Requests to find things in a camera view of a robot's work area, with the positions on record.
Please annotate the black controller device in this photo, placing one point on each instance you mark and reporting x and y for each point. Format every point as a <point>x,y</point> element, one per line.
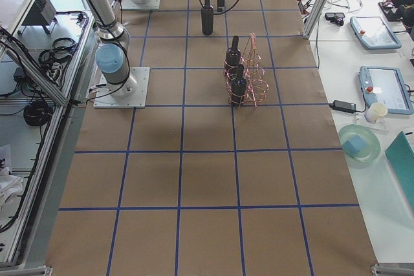
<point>336,18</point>

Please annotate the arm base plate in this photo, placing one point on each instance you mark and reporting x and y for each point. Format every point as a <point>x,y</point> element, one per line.
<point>140,5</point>
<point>132,94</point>

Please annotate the black power adapter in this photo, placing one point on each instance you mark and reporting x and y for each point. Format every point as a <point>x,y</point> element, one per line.
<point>343,106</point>

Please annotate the copper wire wine basket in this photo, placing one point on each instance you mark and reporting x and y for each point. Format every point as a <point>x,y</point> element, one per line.
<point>257,87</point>

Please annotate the lower teach pendant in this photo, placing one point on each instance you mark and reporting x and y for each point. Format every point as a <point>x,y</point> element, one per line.
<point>385,85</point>

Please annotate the dark wine bottle far basket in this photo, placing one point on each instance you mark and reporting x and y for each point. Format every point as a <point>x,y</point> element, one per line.
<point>232,58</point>

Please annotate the upper teach pendant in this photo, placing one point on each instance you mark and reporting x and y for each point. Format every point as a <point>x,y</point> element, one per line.
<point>374,33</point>

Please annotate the green glass plate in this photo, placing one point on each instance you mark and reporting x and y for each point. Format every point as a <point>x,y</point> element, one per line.
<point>372,149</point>

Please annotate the teach pendant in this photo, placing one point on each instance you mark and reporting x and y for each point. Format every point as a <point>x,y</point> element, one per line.
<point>374,33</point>
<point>385,85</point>

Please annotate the dark wine bottle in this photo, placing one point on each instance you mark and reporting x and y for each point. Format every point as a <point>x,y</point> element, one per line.
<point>238,86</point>
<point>207,18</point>

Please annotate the white paper cup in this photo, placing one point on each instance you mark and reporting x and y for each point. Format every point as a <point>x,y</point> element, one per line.
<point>376,111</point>

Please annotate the blue foam block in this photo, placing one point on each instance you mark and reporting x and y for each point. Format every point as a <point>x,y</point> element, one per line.
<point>353,145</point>

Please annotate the teal board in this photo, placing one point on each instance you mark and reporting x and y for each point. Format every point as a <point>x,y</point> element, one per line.
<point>400,156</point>

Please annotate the grey electronics box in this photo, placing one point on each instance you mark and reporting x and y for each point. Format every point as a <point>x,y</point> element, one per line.
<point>42,13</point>

